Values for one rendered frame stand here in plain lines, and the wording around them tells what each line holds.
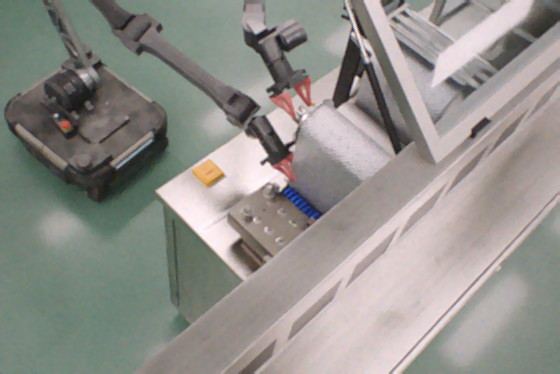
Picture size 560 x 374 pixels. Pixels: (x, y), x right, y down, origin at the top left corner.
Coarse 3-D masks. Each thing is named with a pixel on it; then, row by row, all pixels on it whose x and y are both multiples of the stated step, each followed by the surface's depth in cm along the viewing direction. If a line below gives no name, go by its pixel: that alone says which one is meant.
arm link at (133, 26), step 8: (96, 0) 171; (104, 0) 172; (112, 0) 174; (104, 8) 173; (112, 8) 174; (120, 8) 175; (104, 16) 177; (112, 16) 175; (120, 16) 176; (128, 16) 177; (136, 16) 174; (144, 16) 173; (112, 24) 176; (120, 24) 176; (128, 24) 174; (136, 24) 173; (144, 24) 173; (112, 32) 180; (120, 32) 174; (128, 32) 172; (136, 32) 172; (144, 32) 174; (136, 40) 173
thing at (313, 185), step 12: (300, 156) 164; (300, 168) 167; (312, 168) 163; (288, 180) 176; (300, 180) 171; (312, 180) 166; (324, 180) 162; (300, 192) 175; (312, 192) 170; (324, 192) 165; (336, 192) 161; (312, 204) 173; (324, 204) 168
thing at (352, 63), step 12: (360, 24) 168; (348, 48) 177; (348, 60) 180; (360, 60) 179; (348, 72) 183; (360, 72) 187; (336, 84) 190; (348, 84) 186; (360, 84) 197; (336, 96) 193; (348, 96) 191; (336, 108) 197
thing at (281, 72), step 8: (280, 64) 155; (288, 64) 156; (272, 72) 156; (280, 72) 155; (288, 72) 156; (296, 72) 158; (304, 72) 159; (280, 80) 156; (288, 80) 155; (272, 88) 156; (280, 88) 154
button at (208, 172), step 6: (204, 162) 191; (210, 162) 191; (198, 168) 189; (204, 168) 189; (210, 168) 190; (216, 168) 190; (198, 174) 188; (204, 174) 188; (210, 174) 188; (216, 174) 189; (222, 174) 190; (204, 180) 187; (210, 180) 187; (216, 180) 189
